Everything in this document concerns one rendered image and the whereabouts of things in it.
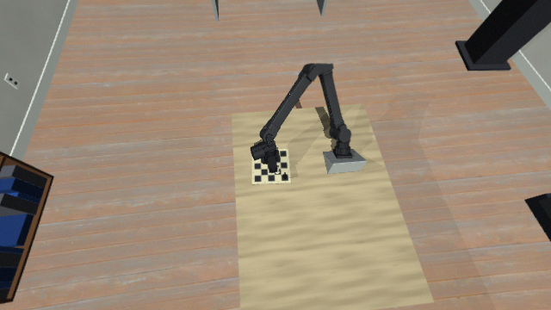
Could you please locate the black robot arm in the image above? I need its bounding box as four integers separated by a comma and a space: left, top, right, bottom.
251, 63, 352, 173

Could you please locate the black and cream chessboard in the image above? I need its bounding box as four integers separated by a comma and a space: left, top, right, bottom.
252, 149, 291, 184

